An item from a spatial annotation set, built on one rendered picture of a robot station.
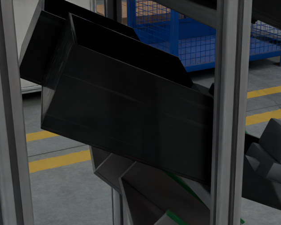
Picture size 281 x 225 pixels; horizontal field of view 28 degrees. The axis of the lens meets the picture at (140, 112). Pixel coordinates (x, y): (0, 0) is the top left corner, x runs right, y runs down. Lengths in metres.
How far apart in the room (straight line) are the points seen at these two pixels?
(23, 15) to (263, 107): 1.92
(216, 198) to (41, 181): 2.76
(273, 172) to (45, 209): 2.46
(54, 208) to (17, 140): 2.55
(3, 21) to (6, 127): 0.07
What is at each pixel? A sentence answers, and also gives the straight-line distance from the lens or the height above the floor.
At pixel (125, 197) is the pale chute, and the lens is 0.58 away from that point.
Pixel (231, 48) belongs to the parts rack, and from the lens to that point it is 0.42.
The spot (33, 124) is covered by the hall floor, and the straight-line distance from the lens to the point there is 4.02.
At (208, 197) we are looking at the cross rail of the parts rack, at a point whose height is 1.23.
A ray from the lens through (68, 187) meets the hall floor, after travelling 3.13.
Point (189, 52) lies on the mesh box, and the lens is 4.74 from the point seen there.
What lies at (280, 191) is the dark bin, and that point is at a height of 1.23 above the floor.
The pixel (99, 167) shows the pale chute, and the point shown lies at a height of 1.19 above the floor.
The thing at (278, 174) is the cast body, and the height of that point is 1.23.
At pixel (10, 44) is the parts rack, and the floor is 1.39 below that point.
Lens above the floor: 1.47
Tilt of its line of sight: 21 degrees down
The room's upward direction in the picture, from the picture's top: 1 degrees counter-clockwise
